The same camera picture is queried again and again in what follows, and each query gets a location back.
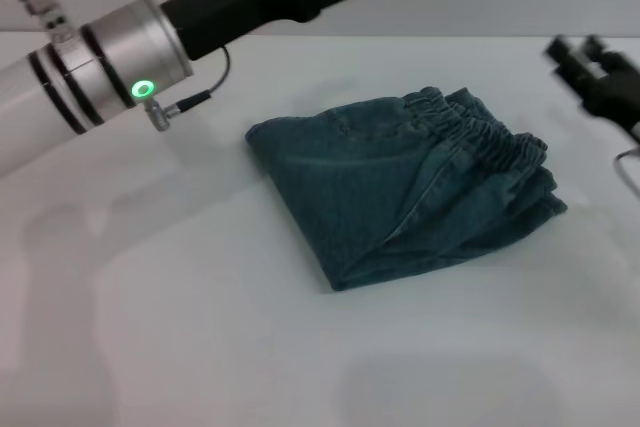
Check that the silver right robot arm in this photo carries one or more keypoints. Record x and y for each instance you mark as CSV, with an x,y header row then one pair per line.
x,y
635,131

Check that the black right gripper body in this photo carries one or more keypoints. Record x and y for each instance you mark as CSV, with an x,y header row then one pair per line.
x,y
612,92

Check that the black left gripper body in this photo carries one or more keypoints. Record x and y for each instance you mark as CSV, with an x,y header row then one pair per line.
x,y
240,2

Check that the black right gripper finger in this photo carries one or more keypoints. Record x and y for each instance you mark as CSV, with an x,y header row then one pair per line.
x,y
602,54
567,62

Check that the blue denim shorts cartoon print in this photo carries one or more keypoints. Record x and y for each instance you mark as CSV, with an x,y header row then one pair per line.
x,y
380,197

